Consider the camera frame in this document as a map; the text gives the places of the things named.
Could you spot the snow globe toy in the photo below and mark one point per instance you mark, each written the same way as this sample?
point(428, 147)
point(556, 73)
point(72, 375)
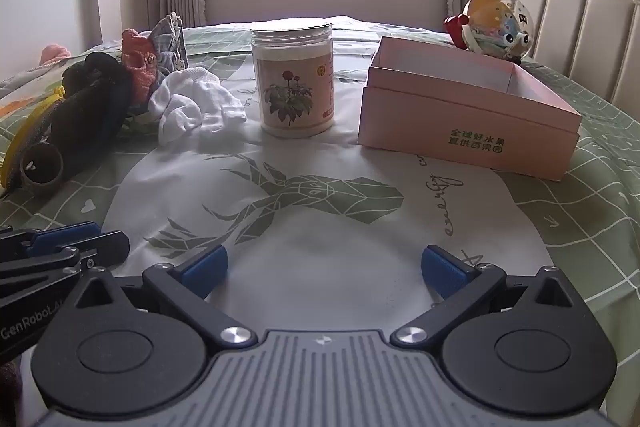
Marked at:
point(492, 24)

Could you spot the green deer print bedsheet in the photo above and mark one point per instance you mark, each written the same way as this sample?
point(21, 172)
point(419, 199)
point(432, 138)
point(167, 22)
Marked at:
point(320, 217)

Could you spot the white cloth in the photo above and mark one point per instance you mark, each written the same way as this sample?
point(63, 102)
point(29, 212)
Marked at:
point(185, 107)

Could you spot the clear jar with flower label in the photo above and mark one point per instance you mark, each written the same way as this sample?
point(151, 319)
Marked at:
point(292, 77)

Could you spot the yellow trimmed soft pad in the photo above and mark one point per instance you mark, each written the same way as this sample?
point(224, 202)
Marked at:
point(20, 134)

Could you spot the cream padded headboard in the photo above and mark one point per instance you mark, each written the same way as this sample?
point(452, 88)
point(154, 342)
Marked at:
point(565, 22)

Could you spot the blue grey denim cloth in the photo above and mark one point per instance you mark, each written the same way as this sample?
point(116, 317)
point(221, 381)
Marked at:
point(170, 42)

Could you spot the pink orange cloth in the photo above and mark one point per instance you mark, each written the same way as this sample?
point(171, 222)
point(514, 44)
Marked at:
point(55, 53)

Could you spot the cartoon animal quilt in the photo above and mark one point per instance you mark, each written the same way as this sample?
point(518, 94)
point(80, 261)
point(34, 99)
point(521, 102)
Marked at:
point(15, 102)

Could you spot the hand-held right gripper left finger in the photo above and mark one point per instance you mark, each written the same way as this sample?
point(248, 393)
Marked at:
point(202, 269)

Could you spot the cardboard tube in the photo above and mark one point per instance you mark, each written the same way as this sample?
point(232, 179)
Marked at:
point(35, 187)

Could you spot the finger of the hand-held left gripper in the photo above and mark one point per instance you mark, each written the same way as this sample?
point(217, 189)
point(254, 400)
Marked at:
point(107, 247)
point(60, 237)

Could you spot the coral knitted cloth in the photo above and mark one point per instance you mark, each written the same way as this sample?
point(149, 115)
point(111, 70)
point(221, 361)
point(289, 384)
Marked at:
point(142, 67)

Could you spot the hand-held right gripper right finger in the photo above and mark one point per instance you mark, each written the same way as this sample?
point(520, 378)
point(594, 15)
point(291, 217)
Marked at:
point(442, 269)

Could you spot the pink cardboard box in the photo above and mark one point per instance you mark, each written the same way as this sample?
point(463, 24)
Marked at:
point(465, 127)

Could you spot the black and blue pouch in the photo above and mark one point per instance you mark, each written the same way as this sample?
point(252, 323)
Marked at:
point(85, 122)

